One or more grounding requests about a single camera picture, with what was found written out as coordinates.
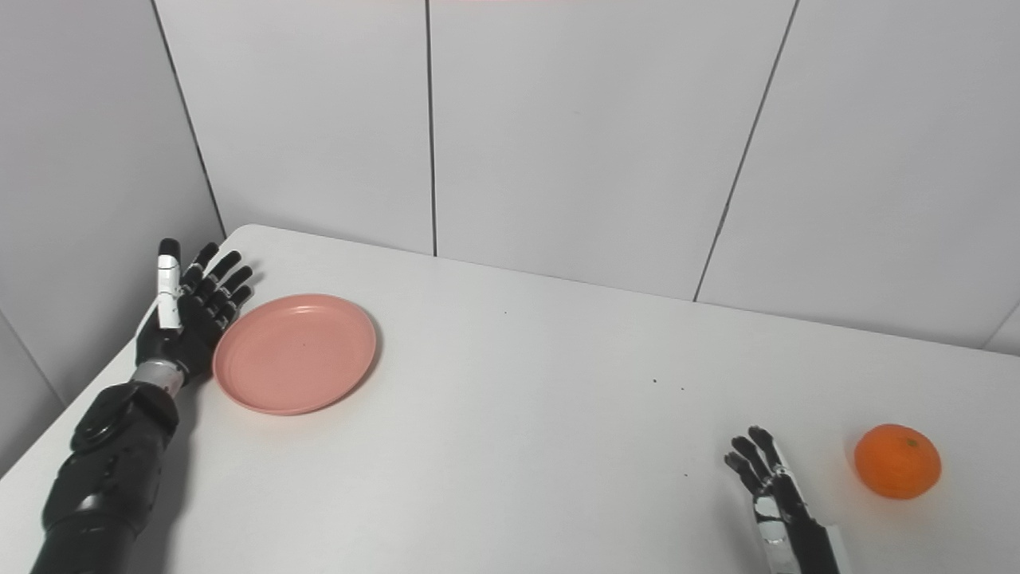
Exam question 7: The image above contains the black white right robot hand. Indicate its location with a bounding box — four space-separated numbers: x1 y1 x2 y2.
724 426 852 574

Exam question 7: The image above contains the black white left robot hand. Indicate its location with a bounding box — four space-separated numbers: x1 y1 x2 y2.
134 238 256 387

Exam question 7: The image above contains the pink round plate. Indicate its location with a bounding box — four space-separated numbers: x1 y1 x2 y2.
212 294 378 416

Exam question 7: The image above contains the orange fruit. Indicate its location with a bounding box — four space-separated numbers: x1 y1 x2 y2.
854 424 943 501

